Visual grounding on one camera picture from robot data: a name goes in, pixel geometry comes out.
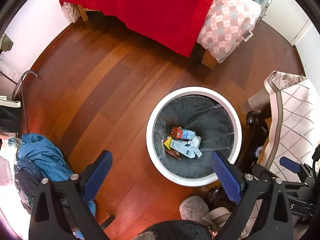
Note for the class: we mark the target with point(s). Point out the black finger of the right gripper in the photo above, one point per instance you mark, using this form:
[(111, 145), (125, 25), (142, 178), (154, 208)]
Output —
[(290, 165)]

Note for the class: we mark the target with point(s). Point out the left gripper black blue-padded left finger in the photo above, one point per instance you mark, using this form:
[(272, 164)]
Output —
[(48, 220)]

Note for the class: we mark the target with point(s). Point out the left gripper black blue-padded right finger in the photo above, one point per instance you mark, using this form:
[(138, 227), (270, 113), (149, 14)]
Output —
[(274, 219)]

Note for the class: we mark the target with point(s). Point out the light blue carton box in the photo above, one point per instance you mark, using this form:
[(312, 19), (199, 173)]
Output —
[(185, 148)]

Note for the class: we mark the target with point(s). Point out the yellow cigarette box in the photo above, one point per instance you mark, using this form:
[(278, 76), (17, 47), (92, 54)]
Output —
[(167, 142)]

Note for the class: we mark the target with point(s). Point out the blue white milk carton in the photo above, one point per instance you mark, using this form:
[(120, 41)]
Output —
[(183, 134)]

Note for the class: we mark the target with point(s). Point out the white round trash bin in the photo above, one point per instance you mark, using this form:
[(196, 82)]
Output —
[(185, 128)]

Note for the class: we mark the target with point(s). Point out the blue jacket pile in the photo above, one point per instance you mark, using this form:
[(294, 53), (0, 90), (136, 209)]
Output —
[(37, 158)]

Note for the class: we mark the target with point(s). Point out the grey fuzzy slipper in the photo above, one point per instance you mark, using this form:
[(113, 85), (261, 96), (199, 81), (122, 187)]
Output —
[(193, 208)]

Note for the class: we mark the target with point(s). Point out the white checked tablecloth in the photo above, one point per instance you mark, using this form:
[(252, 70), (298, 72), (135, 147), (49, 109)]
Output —
[(294, 132)]

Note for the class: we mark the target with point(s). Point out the black fuzzy slipper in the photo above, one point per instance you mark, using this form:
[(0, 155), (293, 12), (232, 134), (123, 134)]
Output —
[(175, 229)]

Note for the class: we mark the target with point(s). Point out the white door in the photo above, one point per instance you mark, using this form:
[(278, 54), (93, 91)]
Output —
[(287, 18)]

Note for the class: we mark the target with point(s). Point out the pink checked mattress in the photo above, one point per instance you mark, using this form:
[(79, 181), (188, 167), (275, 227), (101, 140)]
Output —
[(225, 24)]

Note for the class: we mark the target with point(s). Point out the red bed sheet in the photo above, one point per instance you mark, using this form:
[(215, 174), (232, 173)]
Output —
[(175, 24)]

